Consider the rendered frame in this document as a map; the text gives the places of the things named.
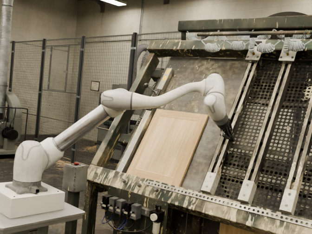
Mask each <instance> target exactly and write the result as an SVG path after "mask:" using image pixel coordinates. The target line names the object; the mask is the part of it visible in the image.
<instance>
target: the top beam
mask: <svg viewBox="0 0 312 234"><path fill-rule="evenodd" d="M280 40H281V41H280ZM310 40H312V39H301V40H300V41H302V43H304V44H305V43H307V42H309V41H310ZM202 41H203V42H204V43H205V44H207V43H211V44H214V43H217V44H219V45H220V44H221V43H222V42H223V41H225V42H224V43H223V44H222V45H220V47H221V48H220V50H219V51H217V52H207V51H205V45H204V44H203V43H202ZM227 41H228V42H229V43H232V42H233V41H243V42H244V43H247V42H249V41H250V40H227ZM278 41H280V42H279V43H278V44H277V45H275V44H276V43H277V42H278ZM283 41H285V40H284V39H283ZM283 41H282V39H267V40H266V44H268V43H271V44H273V45H275V47H274V48H275V50H274V51H273V52H269V53H261V58H262V59H279V58H280V54H281V51H282V48H283V45H284V42H283ZM228 42H226V40H152V41H151V42H150V44H149V46H148V47H147V50H148V52H149V53H150V52H154V53H155V54H156V55H157V57H200V58H244V59H245V58H246V56H247V53H248V50H249V44H250V43H248V44H246V47H245V48H244V50H232V49H231V45H230V44H229V43H228ZM295 59H309V60H312V41H311V42H310V43H308V44H306V45H305V48H304V49H303V51H298V52H297V53H296V56H295Z"/></svg>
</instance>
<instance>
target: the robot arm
mask: <svg viewBox="0 0 312 234"><path fill-rule="evenodd" d="M190 92H198V93H200V94H202V96H204V97H205V98H204V108H205V110H206V112H207V114H208V115H209V116H210V117H211V118H212V120H213V122H214V123H215V124H216V125H217V126H218V127H219V128H220V129H221V134H220V136H223V137H224V138H225V139H229V140H230V141H231V142H235V139H234V137H233V132H232V131H233V128H232V125H231V122H230V118H228V115H227V113H226V109H225V108H226V107H225V102H224V95H225V86H224V81H223V79H222V77H221V76H220V75H219V74H216V73H212V74H210V75H209V76H208V77H207V78H206V79H203V80H202V81H201V82H193V83H188V84H185V85H183V86H180V87H178V88H176V89H174V90H172V91H169V92H167V93H165V94H163V95H160V96H157V97H149V96H145V95H141V94H138V93H134V92H129V91H127V90H126V89H122V88H118V89H114V90H108V91H104V92H103V93H102V94H101V104H100V105H99V106H98V107H97V108H95V109H94V110H92V111H91V112H90V113H88V114H87V115H85V116H84V117H83V118H81V119H80V120H78V121H77V122H76V123H74V124H73V125H72V126H70V127H69V128H68V129H66V130H65V131H63V132H62V133H60V134H59V135H58V136H56V137H55V138H53V137H48V138H47V139H45V140H43V141H42V142H40V143H39V142H37V141H24V142H23V143H21V144H20V145H19V147H18V148H17V150H16V153H15V158H14V166H13V183H9V184H5V187H6V188H9V189H11V190H12V191H14V192H16V194H19V195H21V194H27V193H39V192H47V191H48V189H47V188H45V187H43V186H42V185H41V177H42V173H43V172H44V170H46V169H48V168H50V167H51V166H52V165H53V164H55V163H56V162H57V161H58V160H60V159H61V158H62V157H63V155H64V150H66V149H67V148H69V147H70V146H72V145H73V144H74V143H75V142H77V141H78V140H80V139H81V138H83V137H84V136H85V135H87V134H88V133H90V132H91V131H92V130H94V129H95V128H97V127H98V126H99V125H101V124H102V123H103V122H105V121H106V120H108V119H109V118H110V117H116V116H118V115H120V114H122V113H123V112H125V111H126V110H137V109H150V108H157V107H161V106H164V105H166V104H168V103H170V102H172V101H174V100H176V99H178V98H180V97H182V96H184V95H186V94H188V93H190Z"/></svg>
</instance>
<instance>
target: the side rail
mask: <svg viewBox="0 0 312 234"><path fill-rule="evenodd" d="M159 62H160V61H159V59H158V58H157V56H156V55H155V53H149V54H148V56H147V58H146V60H145V62H144V64H143V66H142V68H141V70H140V72H139V73H138V75H137V77H136V79H135V81H134V83H133V85H132V87H131V89H130V90H129V92H134V93H138V94H141V95H143V93H144V91H145V89H146V88H145V87H144V84H145V83H148V84H149V82H150V80H151V74H152V72H153V71H154V70H155V69H156V68H157V66H158V64H159ZM134 111H135V110H126V111H125V112H123V113H122V114H120V115H118V116H116V117H115V119H114V121H113V122H112V124H111V126H110V128H109V130H108V132H107V134H106V136H105V137H104V139H103V141H102V143H101V145H100V147H99V149H98V151H97V153H96V154H95V156H94V158H93V160H92V162H91V164H92V165H96V166H99V167H103V168H106V166H107V164H108V162H109V160H110V158H111V156H112V154H113V152H114V150H115V148H116V146H117V144H118V139H119V137H120V135H121V134H122V133H124V131H125V129H126V127H127V125H128V123H129V121H130V119H131V117H132V115H133V113H134Z"/></svg>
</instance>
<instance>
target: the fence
mask: <svg viewBox="0 0 312 234"><path fill-rule="evenodd" d="M168 69H170V71H169V73H168V74H166V71H167V70H168ZM166 71H165V73H164V75H163V77H164V76H167V78H166V80H165V81H162V79H163V77H162V79H161V81H160V84H159V86H158V88H157V89H161V92H160V94H159V96H160V95H163V93H164V91H165V89H166V87H167V85H168V83H169V81H170V79H171V77H172V74H173V72H174V70H173V69H172V68H167V69H166ZM155 110H156V108H152V110H146V112H145V114H144V116H143V118H142V120H141V122H140V124H139V126H138V128H137V130H136V132H135V134H134V136H133V138H132V140H131V142H130V144H129V146H128V148H127V150H126V152H125V154H124V156H123V158H122V160H121V162H120V164H119V166H118V168H117V171H119V172H123V173H125V172H126V170H127V168H128V166H129V164H130V162H131V160H132V158H133V155H134V153H135V151H136V150H137V147H138V145H139V143H140V141H141V139H142V137H143V135H144V133H145V131H146V129H147V127H148V125H149V122H150V120H151V118H152V116H153V114H154V112H155Z"/></svg>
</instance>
